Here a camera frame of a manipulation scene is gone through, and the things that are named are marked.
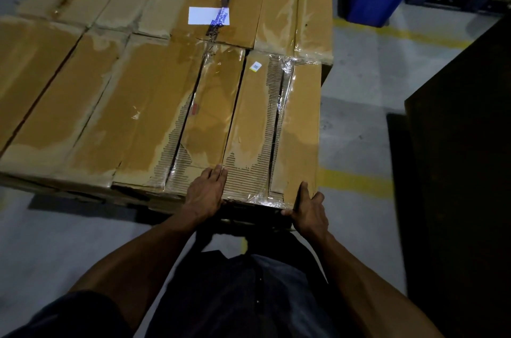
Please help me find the person's left forearm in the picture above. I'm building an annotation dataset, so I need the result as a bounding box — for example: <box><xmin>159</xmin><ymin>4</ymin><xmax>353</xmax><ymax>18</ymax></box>
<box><xmin>69</xmin><ymin>208</ymin><xmax>209</xmax><ymax>332</ymax></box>

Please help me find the white paper label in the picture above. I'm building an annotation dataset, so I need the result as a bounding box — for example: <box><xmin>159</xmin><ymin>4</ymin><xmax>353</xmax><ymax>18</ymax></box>
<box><xmin>188</xmin><ymin>6</ymin><xmax>230</xmax><ymax>26</ymax></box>

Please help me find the person's right forearm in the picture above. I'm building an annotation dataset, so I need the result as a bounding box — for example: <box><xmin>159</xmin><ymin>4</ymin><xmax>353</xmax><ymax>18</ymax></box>
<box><xmin>313</xmin><ymin>230</ymin><xmax>444</xmax><ymax>338</ymax></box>

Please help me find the person's dark shirt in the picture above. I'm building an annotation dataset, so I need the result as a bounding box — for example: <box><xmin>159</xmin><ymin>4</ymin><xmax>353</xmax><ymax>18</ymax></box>
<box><xmin>0</xmin><ymin>230</ymin><xmax>344</xmax><ymax>338</ymax></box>

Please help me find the clear-taped cardboard carton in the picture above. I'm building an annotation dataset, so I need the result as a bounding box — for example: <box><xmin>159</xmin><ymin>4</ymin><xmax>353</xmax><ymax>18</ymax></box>
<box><xmin>221</xmin><ymin>50</ymin><xmax>323</xmax><ymax>210</ymax></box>

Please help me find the group of brown cardboard boxes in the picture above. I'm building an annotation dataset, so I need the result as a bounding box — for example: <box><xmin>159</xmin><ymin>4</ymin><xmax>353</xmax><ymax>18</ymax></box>
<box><xmin>0</xmin><ymin>0</ymin><xmax>334</xmax><ymax>211</ymax></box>

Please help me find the large dark crate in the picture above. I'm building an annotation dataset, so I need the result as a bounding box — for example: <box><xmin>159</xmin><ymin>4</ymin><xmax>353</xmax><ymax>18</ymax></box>
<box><xmin>404</xmin><ymin>16</ymin><xmax>511</xmax><ymax>338</ymax></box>

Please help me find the person's right hand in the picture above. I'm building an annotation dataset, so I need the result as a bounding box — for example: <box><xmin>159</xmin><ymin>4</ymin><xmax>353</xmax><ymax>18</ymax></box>
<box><xmin>281</xmin><ymin>181</ymin><xmax>330</xmax><ymax>242</ymax></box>

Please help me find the person's left hand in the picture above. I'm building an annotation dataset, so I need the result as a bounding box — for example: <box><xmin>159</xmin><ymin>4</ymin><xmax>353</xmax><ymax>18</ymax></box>
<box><xmin>184</xmin><ymin>165</ymin><xmax>229</xmax><ymax>223</ymax></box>

